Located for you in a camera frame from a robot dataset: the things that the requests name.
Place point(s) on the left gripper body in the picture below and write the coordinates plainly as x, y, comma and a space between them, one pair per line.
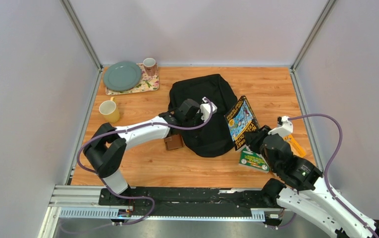
196, 121

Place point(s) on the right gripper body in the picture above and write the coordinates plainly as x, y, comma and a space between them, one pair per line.
274, 167

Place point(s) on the green coin book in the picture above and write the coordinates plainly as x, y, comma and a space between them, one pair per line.
253, 160

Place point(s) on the orange book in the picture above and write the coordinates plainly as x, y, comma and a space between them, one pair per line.
296, 148

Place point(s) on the Treehouse storey book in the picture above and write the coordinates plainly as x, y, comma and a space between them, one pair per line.
241, 119

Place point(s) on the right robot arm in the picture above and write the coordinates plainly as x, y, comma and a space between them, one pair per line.
301, 188

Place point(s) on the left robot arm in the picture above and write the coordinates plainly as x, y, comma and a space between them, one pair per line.
106, 148

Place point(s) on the brown leather wallet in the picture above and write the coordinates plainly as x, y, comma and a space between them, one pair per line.
173, 142

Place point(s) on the floral tray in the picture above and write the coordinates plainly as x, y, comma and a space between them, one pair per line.
147, 83

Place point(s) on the brown patterned mug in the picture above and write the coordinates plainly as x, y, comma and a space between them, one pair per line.
150, 66

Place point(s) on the grey-green plate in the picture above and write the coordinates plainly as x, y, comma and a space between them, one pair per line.
122, 76

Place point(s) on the yellow mug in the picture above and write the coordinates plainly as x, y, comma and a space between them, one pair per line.
109, 110

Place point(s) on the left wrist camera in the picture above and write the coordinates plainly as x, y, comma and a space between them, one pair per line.
207, 108

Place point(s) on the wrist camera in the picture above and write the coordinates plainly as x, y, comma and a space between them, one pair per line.
284, 127
207, 108

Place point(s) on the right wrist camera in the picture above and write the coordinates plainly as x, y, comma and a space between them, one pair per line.
284, 127

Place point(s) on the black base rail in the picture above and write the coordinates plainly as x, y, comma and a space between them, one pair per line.
193, 202

